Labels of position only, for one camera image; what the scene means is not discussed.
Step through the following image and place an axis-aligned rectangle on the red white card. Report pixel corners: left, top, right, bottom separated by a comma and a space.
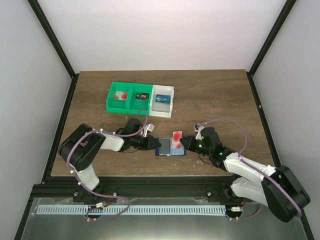
114, 91, 129, 101
171, 131, 183, 149

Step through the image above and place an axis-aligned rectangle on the navy blue card holder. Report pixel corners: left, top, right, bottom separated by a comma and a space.
155, 137, 187, 157

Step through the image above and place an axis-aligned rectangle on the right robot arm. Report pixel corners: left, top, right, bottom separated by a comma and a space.
179, 126, 311, 223

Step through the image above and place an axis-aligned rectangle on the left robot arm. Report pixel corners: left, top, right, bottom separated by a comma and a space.
58, 118, 162, 198

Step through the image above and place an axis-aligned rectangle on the dark grey card in holder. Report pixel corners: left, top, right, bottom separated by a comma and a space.
158, 137, 171, 156

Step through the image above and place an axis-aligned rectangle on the blue card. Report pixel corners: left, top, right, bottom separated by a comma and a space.
155, 94, 171, 104

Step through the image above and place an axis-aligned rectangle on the dark green card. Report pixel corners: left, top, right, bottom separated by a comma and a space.
135, 92, 150, 102

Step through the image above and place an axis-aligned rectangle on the green bin middle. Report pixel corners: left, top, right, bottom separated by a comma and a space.
127, 83, 153, 115

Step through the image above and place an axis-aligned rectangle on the green bin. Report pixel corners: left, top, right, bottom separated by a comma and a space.
106, 81, 131, 114
127, 83, 153, 115

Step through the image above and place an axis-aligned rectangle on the white bin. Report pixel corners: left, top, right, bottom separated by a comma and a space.
148, 84, 175, 118

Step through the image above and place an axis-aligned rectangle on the green bin left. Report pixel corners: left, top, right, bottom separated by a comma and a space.
106, 81, 131, 114

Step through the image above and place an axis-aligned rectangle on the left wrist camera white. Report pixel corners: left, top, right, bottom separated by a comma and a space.
141, 123, 155, 137

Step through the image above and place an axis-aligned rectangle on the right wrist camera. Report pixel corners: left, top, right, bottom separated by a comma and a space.
194, 123, 205, 140

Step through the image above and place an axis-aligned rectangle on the black aluminium frame rail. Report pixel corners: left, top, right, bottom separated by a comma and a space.
31, 176, 236, 203

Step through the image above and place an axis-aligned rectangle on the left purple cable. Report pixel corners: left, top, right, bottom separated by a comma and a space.
66, 108, 150, 222

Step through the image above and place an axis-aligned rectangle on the light blue slotted cable duct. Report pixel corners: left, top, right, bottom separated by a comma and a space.
36, 204, 226, 216

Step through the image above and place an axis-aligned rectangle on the right black frame post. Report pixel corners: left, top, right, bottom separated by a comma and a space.
248, 0, 297, 76

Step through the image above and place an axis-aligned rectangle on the black frame post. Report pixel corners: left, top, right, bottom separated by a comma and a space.
248, 0, 297, 76
27, 0, 76, 79

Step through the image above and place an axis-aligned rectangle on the left black frame post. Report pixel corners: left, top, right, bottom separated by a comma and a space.
27, 0, 76, 79

